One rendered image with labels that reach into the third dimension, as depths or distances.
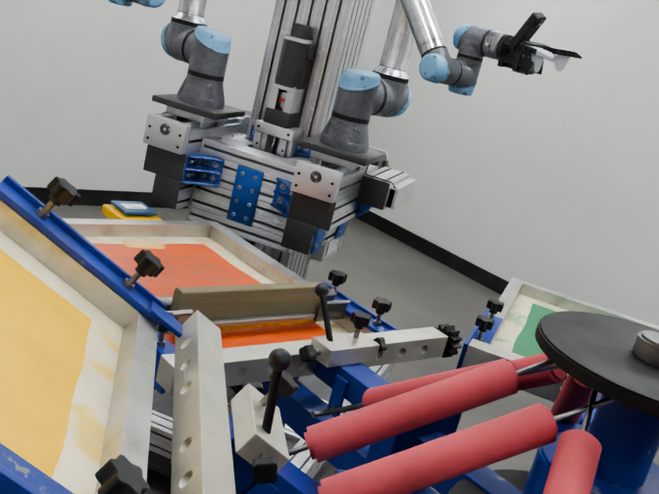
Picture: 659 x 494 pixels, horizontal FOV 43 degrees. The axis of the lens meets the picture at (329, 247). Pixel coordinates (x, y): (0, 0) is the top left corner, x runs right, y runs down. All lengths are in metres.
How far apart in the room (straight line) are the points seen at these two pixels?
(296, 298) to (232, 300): 0.17
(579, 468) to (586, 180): 4.73
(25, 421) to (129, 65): 4.82
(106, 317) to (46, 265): 0.11
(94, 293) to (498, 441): 0.61
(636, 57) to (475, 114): 1.28
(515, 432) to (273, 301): 0.86
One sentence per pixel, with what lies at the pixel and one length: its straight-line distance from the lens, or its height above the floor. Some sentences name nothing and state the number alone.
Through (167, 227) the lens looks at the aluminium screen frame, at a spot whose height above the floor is 0.98.
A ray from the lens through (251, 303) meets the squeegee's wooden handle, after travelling 1.75.
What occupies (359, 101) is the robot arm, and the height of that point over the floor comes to 1.41.
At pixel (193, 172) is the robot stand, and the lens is 2.62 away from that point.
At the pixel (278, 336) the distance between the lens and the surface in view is 1.81.
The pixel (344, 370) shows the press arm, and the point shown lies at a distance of 1.52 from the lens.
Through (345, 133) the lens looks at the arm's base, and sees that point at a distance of 2.46.
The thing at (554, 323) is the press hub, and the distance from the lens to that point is 1.18.
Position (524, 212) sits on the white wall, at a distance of 5.94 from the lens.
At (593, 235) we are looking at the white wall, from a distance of 5.64.
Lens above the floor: 1.66
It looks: 16 degrees down
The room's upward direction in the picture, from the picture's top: 14 degrees clockwise
